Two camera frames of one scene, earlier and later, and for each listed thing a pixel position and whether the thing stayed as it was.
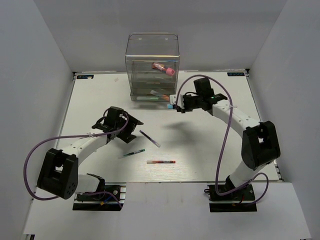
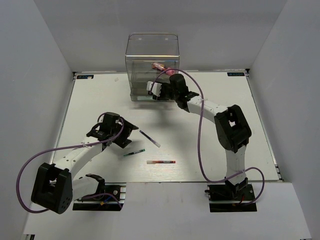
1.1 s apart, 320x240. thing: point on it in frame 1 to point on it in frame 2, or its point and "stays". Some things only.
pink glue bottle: (169, 71) stays
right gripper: (185, 108) to (161, 97)
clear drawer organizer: (153, 61) stays
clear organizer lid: (152, 45) stays
